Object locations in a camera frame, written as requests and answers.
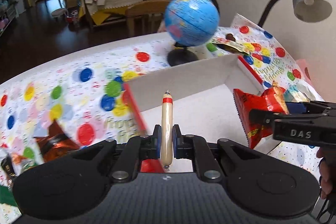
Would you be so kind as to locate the yellow green snack packet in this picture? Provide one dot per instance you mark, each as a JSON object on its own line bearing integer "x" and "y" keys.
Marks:
{"x": 231, "y": 46}

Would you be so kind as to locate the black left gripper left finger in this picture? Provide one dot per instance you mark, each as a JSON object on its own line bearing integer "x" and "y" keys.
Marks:
{"x": 140, "y": 154}

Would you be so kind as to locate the beige sausage stick snack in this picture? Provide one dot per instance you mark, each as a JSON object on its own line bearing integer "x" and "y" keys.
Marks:
{"x": 166, "y": 127}

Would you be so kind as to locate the black gold snack packet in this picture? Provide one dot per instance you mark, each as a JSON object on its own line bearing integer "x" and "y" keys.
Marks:
{"x": 7, "y": 167}

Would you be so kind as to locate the balloon print birthday tablecloth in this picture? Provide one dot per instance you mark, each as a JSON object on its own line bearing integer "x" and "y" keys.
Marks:
{"x": 85, "y": 93}

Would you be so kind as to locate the wooden chair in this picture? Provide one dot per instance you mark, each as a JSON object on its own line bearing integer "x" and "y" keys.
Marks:
{"x": 145, "y": 17}

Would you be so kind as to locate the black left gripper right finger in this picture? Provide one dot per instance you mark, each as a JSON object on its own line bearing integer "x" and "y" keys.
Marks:
{"x": 196, "y": 149}

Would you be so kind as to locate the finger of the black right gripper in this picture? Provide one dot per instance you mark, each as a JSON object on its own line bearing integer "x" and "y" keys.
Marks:
{"x": 267, "y": 117}
{"x": 312, "y": 107}

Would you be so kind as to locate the small white stool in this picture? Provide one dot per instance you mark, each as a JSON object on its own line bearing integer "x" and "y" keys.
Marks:
{"x": 59, "y": 13}

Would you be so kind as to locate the blue desk globe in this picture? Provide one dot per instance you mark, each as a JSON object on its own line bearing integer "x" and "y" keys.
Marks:
{"x": 190, "y": 23}

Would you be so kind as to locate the tissue pack floral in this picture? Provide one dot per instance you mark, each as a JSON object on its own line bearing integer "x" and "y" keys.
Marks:
{"x": 301, "y": 92}

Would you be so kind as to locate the red white cardboard box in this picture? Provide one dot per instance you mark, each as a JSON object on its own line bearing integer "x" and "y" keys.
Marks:
{"x": 203, "y": 100}

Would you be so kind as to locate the red snack bag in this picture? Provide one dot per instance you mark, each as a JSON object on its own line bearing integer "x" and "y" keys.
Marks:
{"x": 271, "y": 99}

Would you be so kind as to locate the right hand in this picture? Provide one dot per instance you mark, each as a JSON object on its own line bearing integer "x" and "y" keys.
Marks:
{"x": 326, "y": 172}

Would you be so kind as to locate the silver gooseneck desk lamp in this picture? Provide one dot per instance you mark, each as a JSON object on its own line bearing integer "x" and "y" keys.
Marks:
{"x": 309, "y": 11}

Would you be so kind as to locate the orange brown foil snack bag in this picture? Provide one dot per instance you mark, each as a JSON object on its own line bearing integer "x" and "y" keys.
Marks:
{"x": 56, "y": 144}

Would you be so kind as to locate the brown chocolate ball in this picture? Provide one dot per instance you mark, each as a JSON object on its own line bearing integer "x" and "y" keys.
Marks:
{"x": 230, "y": 37}

